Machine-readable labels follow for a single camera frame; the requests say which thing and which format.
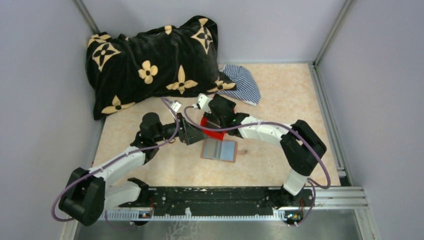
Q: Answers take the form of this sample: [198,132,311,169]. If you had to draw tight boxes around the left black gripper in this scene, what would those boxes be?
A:
[153,112,208,146]

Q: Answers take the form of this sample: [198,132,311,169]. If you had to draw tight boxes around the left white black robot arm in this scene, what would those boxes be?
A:
[54,102,208,226]

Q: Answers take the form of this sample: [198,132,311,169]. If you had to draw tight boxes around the black floral plush blanket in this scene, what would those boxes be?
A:
[85,15,238,120]

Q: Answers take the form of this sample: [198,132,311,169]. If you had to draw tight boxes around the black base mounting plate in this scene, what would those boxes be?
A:
[121,186,313,216]

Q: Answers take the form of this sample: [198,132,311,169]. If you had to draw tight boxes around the aluminium frame rail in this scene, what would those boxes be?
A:
[68,186,369,210]

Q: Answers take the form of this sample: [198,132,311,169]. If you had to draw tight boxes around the red plastic bin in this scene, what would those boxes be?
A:
[200,112,227,141]

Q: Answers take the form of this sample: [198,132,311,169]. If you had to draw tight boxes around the blue white striped cloth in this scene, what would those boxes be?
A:
[220,64,261,106]

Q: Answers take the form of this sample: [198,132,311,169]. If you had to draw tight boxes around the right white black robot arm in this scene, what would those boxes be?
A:
[191,93,327,206]

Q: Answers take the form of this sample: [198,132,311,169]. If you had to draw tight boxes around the pink leather card holder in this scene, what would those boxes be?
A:
[200,138,249,163]

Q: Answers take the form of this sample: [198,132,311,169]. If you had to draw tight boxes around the white cable duct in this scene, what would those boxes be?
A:
[98,208,287,222]

